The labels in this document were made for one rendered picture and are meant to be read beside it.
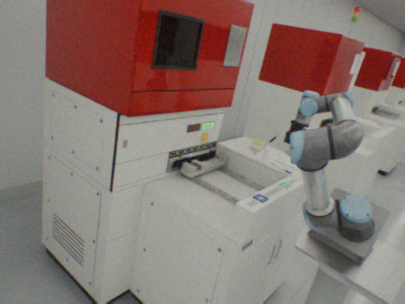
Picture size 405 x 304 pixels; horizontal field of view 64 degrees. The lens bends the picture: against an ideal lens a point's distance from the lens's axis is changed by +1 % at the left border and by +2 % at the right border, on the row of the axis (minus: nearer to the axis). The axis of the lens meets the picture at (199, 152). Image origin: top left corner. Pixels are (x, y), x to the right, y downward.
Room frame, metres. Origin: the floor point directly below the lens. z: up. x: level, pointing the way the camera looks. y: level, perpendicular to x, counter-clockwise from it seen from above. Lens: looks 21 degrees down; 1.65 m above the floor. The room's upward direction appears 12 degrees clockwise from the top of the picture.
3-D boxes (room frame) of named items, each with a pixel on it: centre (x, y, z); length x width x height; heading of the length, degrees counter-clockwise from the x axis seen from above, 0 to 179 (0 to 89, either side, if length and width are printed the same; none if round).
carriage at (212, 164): (1.84, -0.05, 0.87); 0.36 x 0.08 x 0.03; 144
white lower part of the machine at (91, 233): (1.92, 0.42, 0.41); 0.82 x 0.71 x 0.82; 144
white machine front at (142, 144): (1.72, 0.15, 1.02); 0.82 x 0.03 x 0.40; 144
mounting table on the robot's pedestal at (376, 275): (1.32, -0.79, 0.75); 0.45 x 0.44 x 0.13; 51
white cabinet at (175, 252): (1.75, -0.28, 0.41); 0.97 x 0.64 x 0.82; 144
